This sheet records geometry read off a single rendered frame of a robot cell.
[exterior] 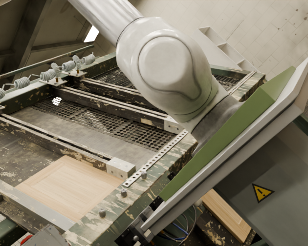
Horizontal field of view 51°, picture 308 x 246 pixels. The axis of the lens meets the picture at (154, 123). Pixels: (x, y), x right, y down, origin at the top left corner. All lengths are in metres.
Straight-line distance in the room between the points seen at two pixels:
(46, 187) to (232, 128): 1.01
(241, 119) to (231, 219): 1.27
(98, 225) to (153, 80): 0.75
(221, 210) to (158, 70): 1.37
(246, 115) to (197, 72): 0.14
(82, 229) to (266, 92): 0.84
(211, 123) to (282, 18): 5.50
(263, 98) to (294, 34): 5.61
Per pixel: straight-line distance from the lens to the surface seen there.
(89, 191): 1.45
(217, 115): 0.83
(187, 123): 0.86
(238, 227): 1.92
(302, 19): 6.24
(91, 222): 1.26
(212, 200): 1.89
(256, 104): 0.68
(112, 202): 1.32
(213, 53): 5.11
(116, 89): 2.27
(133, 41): 0.69
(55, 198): 1.45
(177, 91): 0.63
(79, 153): 1.61
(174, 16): 6.85
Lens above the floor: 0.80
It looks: 8 degrees up
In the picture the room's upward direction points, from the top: 45 degrees counter-clockwise
